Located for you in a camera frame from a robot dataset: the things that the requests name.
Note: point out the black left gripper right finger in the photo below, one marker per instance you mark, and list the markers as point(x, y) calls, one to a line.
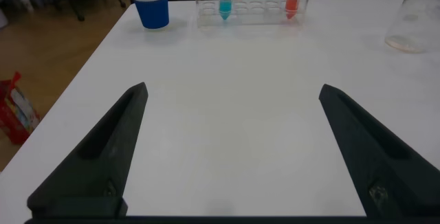
point(378, 162)

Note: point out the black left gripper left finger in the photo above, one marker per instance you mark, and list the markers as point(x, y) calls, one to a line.
point(99, 155)

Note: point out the clear glass beaker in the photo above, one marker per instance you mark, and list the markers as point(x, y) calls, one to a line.
point(412, 28)

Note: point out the clear acrylic test tube rack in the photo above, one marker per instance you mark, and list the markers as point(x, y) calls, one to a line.
point(258, 11)

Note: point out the red gift bag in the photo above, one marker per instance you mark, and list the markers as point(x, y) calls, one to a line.
point(15, 117)

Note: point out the blue paper cup white rim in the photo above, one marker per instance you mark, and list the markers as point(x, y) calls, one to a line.
point(152, 12)

